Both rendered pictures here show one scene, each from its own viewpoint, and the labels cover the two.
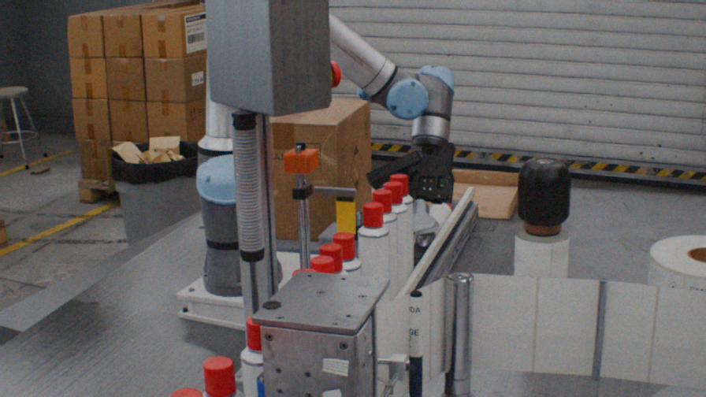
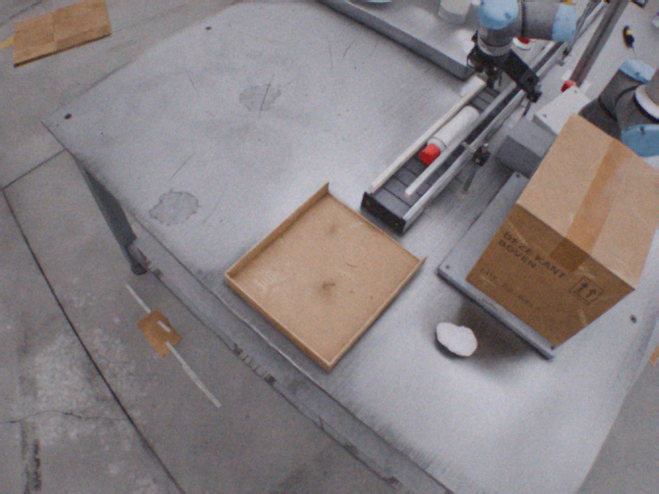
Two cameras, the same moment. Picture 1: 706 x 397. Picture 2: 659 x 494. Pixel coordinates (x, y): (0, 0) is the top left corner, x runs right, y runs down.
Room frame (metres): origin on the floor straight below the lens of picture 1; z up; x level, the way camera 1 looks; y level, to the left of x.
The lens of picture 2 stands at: (2.69, -0.19, 1.68)
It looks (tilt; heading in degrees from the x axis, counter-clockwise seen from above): 60 degrees down; 195
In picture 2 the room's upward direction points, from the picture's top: 9 degrees clockwise
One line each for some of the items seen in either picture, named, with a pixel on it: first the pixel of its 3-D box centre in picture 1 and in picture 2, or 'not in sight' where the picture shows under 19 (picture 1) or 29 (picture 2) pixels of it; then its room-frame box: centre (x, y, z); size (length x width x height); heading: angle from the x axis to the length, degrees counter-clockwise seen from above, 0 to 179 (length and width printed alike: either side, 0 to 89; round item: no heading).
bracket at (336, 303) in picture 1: (323, 299); not in sight; (0.88, 0.03, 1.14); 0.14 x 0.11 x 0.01; 162
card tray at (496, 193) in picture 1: (468, 192); (328, 269); (2.26, -0.30, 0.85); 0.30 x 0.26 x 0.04; 162
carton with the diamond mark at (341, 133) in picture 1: (306, 165); (569, 230); (2.06, 0.11, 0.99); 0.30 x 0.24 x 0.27; 164
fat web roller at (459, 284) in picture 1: (458, 338); not in sight; (1.12, -0.14, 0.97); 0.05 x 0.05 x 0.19
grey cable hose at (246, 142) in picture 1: (248, 187); not in sight; (1.18, 0.14, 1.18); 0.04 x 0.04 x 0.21
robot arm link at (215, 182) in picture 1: (231, 196); (633, 88); (1.58, 0.22, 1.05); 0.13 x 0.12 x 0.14; 11
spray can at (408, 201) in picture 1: (399, 229); (514, 60); (1.58, -0.08, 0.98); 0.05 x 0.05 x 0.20
